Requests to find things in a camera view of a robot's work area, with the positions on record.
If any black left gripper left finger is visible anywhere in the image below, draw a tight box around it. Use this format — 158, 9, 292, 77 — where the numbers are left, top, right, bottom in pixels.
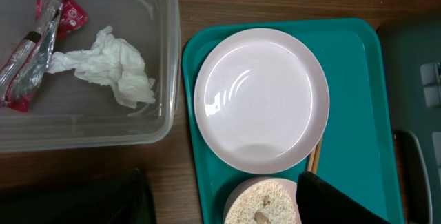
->
1, 169, 157, 224

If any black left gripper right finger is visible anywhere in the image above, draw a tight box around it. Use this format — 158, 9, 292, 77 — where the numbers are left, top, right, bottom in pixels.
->
296, 171, 389, 224

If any white bowl with rice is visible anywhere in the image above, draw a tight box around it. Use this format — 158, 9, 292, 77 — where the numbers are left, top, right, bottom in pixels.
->
223, 177, 301, 224

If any white tissue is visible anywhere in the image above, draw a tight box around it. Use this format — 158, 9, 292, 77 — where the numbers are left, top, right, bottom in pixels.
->
47, 26, 156, 109

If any red snack wrapper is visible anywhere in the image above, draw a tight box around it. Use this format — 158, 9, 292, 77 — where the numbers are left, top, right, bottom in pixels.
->
1, 0, 88, 112

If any clear plastic waste bin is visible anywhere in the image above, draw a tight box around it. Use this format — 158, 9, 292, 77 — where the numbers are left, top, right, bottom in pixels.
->
1, 0, 181, 152

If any grey dishwasher rack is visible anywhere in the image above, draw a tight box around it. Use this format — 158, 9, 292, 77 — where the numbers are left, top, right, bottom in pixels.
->
377, 13, 440, 223

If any wooden chopstick right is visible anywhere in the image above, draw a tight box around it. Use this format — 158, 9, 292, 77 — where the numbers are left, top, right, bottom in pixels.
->
311, 139, 322, 174

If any wooden chopstick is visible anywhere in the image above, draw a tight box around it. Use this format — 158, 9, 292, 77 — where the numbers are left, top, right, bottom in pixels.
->
311, 139, 322, 174
306, 147, 316, 173

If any wooden chopstick left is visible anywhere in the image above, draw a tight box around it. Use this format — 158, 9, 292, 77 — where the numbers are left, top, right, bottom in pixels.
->
306, 147, 316, 173

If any teal plastic tray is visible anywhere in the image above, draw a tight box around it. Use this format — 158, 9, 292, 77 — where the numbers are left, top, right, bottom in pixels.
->
182, 18, 404, 223

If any large white plate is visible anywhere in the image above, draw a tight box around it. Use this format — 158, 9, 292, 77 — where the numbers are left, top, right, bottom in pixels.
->
194, 28, 330, 174

